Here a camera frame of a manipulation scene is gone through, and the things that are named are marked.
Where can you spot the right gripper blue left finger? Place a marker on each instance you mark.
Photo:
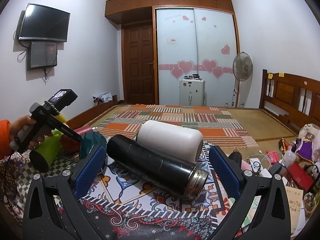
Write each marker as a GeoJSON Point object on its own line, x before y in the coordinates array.
{"type": "Point", "coordinates": [41, 218]}

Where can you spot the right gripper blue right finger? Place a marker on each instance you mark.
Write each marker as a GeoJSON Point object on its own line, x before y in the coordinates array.
{"type": "Point", "coordinates": [271, 219]}

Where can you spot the red thermos cup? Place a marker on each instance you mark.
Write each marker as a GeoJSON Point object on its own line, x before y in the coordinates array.
{"type": "Point", "coordinates": [71, 143]}

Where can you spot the orange sleeve forearm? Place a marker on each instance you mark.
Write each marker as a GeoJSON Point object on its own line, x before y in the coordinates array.
{"type": "Point", "coordinates": [5, 139]}

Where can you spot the green plastic cup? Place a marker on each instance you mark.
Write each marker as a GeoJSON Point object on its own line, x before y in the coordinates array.
{"type": "Point", "coordinates": [46, 152]}

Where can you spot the dark teal cup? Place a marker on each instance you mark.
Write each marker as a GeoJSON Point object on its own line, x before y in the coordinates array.
{"type": "Point", "coordinates": [88, 140]}

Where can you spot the white thermos cup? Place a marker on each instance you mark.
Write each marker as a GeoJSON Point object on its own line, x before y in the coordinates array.
{"type": "Point", "coordinates": [177, 141]}

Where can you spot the person's left hand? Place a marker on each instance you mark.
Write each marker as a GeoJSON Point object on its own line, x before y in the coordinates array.
{"type": "Point", "coordinates": [26, 133]}

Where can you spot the beige book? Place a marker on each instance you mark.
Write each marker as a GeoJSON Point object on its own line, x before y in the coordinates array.
{"type": "Point", "coordinates": [295, 197]}

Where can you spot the checkered green white cloth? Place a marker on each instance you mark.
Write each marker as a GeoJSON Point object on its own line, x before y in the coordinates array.
{"type": "Point", "coordinates": [26, 173]}

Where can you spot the red box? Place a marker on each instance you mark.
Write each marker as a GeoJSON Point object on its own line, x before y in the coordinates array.
{"type": "Point", "coordinates": [300, 177]}

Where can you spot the colourful patterned cloth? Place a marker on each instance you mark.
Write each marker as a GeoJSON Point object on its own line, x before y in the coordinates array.
{"type": "Point", "coordinates": [124, 206]}

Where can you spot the pile of clothes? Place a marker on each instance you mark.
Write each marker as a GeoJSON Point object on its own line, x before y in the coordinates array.
{"type": "Point", "coordinates": [102, 98]}

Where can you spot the clear plastic spray bottle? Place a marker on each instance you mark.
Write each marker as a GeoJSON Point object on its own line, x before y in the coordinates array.
{"type": "Point", "coordinates": [289, 158]}

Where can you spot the plush doll purple dress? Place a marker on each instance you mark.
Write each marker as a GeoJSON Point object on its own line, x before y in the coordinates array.
{"type": "Point", "coordinates": [307, 142]}

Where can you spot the black thermos flask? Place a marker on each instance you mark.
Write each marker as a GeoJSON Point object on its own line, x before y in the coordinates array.
{"type": "Point", "coordinates": [183, 179]}

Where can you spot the patchwork striped bed mat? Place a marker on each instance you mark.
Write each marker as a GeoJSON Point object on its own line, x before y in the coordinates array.
{"type": "Point", "coordinates": [215, 123]}

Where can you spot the brown wooden door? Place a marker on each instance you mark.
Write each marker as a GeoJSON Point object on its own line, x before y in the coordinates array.
{"type": "Point", "coordinates": [138, 64]}

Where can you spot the wooden bed headboard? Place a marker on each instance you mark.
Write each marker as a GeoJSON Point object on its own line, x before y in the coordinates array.
{"type": "Point", "coordinates": [291, 99]}

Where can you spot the white suitcase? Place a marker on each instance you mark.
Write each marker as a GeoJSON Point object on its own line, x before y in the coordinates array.
{"type": "Point", "coordinates": [191, 91]}

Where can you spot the white standing fan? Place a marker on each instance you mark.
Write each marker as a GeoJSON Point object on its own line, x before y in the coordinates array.
{"type": "Point", "coordinates": [242, 70]}

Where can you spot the frosted sliding wardrobe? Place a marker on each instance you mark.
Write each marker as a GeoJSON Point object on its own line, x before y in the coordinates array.
{"type": "Point", "coordinates": [189, 37]}

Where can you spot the small wall monitor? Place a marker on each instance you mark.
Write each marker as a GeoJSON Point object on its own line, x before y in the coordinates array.
{"type": "Point", "coordinates": [41, 55]}

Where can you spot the wall mounted television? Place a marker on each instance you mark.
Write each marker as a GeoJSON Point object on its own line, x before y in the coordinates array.
{"type": "Point", "coordinates": [44, 23]}

